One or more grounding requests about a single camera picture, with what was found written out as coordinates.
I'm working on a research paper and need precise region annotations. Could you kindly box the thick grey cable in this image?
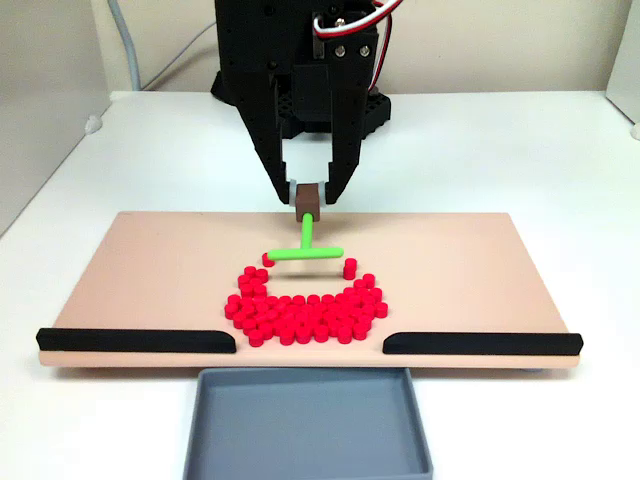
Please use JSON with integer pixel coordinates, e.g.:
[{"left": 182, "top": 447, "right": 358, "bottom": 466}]
[{"left": 107, "top": 0, "right": 142, "bottom": 92}]

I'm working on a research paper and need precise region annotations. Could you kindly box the white side panel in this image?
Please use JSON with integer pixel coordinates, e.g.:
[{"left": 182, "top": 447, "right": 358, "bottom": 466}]
[{"left": 605, "top": 0, "right": 640, "bottom": 125}]

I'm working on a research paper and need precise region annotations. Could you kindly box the grey shallow tray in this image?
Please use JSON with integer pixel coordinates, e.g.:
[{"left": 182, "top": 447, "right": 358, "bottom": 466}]
[{"left": 182, "top": 367, "right": 434, "bottom": 480}]

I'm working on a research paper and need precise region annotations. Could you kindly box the grey side panel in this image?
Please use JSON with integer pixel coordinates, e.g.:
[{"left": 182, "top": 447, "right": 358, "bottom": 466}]
[{"left": 0, "top": 0, "right": 112, "bottom": 237}]

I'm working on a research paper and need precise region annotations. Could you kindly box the green T pusher brown handle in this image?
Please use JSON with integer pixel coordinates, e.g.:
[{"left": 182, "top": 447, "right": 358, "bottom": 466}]
[{"left": 266, "top": 183, "right": 345, "bottom": 263}]

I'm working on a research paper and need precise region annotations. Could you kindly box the thin white cable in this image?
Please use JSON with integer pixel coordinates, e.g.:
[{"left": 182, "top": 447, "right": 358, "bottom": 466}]
[{"left": 142, "top": 22, "right": 218, "bottom": 92}]

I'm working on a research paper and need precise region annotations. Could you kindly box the beige flat board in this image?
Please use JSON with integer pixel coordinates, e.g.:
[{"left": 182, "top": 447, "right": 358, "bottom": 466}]
[{"left": 38, "top": 210, "right": 584, "bottom": 374}]

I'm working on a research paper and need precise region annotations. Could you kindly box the black edge rail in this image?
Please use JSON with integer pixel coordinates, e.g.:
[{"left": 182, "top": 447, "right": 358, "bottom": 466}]
[
  {"left": 35, "top": 327, "right": 237, "bottom": 355},
  {"left": 382, "top": 331, "right": 584, "bottom": 357}
]

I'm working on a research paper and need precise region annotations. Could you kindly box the black table clamp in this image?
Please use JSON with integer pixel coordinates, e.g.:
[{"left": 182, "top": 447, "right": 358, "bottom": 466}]
[{"left": 209, "top": 71, "right": 242, "bottom": 107}]

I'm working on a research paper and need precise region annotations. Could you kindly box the red granules pile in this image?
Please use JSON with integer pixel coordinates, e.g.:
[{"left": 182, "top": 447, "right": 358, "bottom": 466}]
[{"left": 223, "top": 266, "right": 390, "bottom": 347}]

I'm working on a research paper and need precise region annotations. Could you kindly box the red white black servo cable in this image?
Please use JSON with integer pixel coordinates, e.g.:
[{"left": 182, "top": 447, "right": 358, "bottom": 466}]
[{"left": 312, "top": 0, "right": 404, "bottom": 92}]

